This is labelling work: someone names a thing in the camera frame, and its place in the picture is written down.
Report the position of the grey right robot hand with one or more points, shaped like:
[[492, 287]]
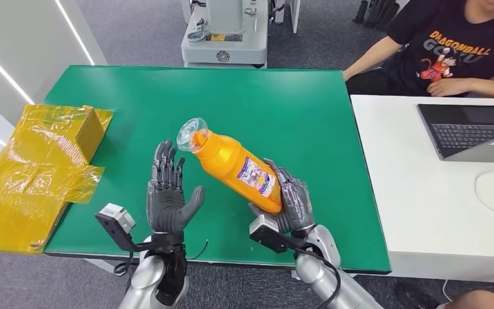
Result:
[[296, 204]]

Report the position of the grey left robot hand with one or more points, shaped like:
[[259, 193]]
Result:
[[166, 204]]

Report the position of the orange bottle with clear cap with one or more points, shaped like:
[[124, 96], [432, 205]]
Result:
[[225, 160]]

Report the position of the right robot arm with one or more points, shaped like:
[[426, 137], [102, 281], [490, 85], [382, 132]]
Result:
[[319, 273]]

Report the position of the person's right forearm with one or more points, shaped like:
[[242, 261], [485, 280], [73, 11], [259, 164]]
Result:
[[370, 57]]

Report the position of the white table leg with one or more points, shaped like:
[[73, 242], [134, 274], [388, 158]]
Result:
[[100, 264]]

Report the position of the yellow taped cardboard box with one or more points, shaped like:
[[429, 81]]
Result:
[[29, 179]]

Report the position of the black shoe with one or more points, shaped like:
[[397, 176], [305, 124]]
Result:
[[415, 296]]

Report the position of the white grey machine base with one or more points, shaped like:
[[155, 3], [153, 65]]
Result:
[[225, 42]]

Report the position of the dark grey laptop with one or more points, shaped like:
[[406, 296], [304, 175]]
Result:
[[464, 128]]

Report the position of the person's left hand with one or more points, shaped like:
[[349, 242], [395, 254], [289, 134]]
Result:
[[447, 87]]

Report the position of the black stand feet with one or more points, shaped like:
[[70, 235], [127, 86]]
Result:
[[375, 13]]

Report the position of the person's bare leg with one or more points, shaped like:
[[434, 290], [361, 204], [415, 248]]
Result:
[[485, 300]]

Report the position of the person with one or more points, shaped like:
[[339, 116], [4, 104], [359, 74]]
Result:
[[451, 42]]

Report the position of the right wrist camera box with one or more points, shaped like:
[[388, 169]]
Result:
[[268, 234]]

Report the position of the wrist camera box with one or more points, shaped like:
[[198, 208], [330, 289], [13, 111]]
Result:
[[117, 219], [268, 234]]

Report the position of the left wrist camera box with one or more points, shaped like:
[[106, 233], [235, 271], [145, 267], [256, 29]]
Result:
[[117, 219]]

